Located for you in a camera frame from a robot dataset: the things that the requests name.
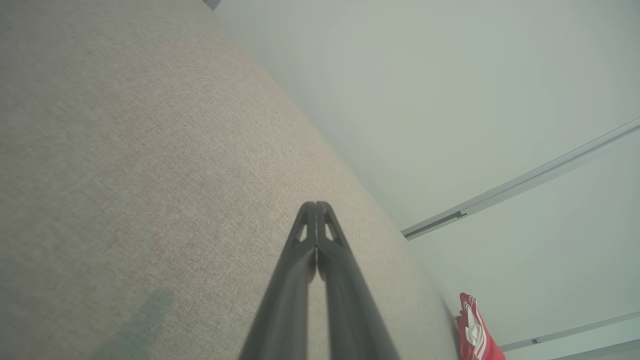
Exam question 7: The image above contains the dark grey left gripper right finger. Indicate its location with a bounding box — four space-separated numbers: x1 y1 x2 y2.
317 201 402 360

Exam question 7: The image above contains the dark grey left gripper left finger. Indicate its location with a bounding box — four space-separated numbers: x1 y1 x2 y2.
238 201 318 360

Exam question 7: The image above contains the red Bulls 23 jersey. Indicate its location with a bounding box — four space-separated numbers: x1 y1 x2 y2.
454 292 507 360

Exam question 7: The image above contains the white partition panel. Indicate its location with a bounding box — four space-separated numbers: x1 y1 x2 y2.
215 0 640 233
407 127 640 351

